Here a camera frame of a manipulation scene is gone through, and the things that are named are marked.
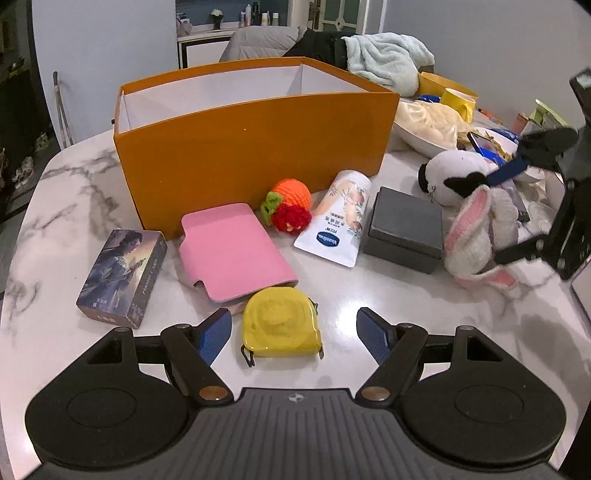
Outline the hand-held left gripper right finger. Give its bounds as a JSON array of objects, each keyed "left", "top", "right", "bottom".
[{"left": 356, "top": 306, "right": 505, "bottom": 407}]

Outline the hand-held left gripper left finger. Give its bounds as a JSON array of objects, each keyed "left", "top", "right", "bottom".
[{"left": 88, "top": 308, "right": 234, "bottom": 405}]

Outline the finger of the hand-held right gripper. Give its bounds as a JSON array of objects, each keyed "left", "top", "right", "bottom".
[
  {"left": 486, "top": 126, "right": 581, "bottom": 186},
  {"left": 494, "top": 234, "right": 551, "bottom": 267}
]

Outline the white and pink crochet bunny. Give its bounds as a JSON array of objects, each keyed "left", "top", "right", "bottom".
[{"left": 443, "top": 184, "right": 523, "bottom": 291}]

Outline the yellow tape measure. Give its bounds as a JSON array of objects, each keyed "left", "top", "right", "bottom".
[{"left": 240, "top": 286, "right": 325, "bottom": 368}]

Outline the pink snap wallet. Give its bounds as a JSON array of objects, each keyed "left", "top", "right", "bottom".
[{"left": 178, "top": 202, "right": 299, "bottom": 315}]

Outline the dark grey box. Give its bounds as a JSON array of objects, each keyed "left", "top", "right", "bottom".
[{"left": 361, "top": 186, "right": 445, "bottom": 274}]

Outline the orange cardboard box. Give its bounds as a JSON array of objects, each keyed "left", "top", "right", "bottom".
[{"left": 113, "top": 56, "right": 400, "bottom": 241}]

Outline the black smartphone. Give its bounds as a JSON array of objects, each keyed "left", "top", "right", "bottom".
[{"left": 466, "top": 130, "right": 498, "bottom": 158}]

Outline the black and white panda plush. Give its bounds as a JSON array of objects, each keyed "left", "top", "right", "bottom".
[{"left": 418, "top": 150, "right": 496, "bottom": 206}]

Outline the white box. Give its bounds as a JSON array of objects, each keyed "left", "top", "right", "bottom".
[{"left": 570, "top": 271, "right": 591, "bottom": 320}]

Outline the yellow mug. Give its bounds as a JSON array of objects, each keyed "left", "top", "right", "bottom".
[{"left": 440, "top": 88, "right": 476, "bottom": 123}]

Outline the printed card box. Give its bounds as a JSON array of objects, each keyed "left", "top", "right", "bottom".
[{"left": 76, "top": 229, "right": 168, "bottom": 330}]

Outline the yellow box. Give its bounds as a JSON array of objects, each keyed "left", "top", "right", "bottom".
[{"left": 418, "top": 71, "right": 479, "bottom": 100}]

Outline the white lotion tube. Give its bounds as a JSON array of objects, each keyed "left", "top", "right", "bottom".
[{"left": 294, "top": 169, "right": 373, "bottom": 268}]

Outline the crochet orange and strawberry toy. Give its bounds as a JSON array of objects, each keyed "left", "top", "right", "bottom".
[{"left": 260, "top": 178, "right": 313, "bottom": 236}]

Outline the light blue fleece blanket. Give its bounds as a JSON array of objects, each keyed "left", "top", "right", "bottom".
[{"left": 344, "top": 32, "right": 435, "bottom": 97}]

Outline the glass panel door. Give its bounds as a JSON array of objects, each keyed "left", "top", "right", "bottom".
[{"left": 320, "top": 0, "right": 389, "bottom": 36}]

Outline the black cloth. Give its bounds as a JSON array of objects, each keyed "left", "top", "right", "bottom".
[{"left": 283, "top": 28, "right": 352, "bottom": 71}]

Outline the white sneaker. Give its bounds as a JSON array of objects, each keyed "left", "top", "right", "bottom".
[{"left": 14, "top": 156, "right": 36, "bottom": 190}]

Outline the metal cane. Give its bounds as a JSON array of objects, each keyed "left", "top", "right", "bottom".
[{"left": 52, "top": 71, "right": 75, "bottom": 149}]

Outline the grey cushion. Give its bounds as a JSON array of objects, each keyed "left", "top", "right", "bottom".
[{"left": 218, "top": 25, "right": 306, "bottom": 64}]

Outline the white cabinet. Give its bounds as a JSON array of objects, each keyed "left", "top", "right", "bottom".
[{"left": 176, "top": 28, "right": 242, "bottom": 70}]

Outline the row of small bottles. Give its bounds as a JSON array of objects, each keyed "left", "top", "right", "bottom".
[{"left": 239, "top": 2, "right": 280, "bottom": 27}]

